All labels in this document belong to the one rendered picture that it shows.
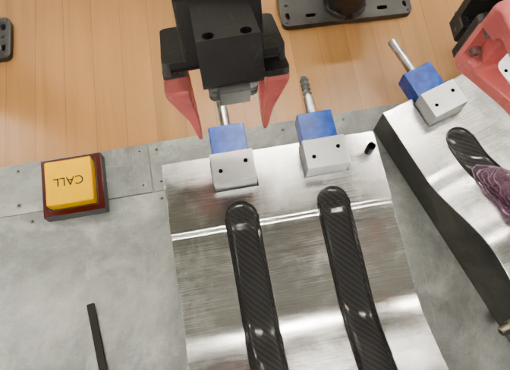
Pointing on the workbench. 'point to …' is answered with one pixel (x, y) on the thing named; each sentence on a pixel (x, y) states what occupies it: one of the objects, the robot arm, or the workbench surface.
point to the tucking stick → (96, 337)
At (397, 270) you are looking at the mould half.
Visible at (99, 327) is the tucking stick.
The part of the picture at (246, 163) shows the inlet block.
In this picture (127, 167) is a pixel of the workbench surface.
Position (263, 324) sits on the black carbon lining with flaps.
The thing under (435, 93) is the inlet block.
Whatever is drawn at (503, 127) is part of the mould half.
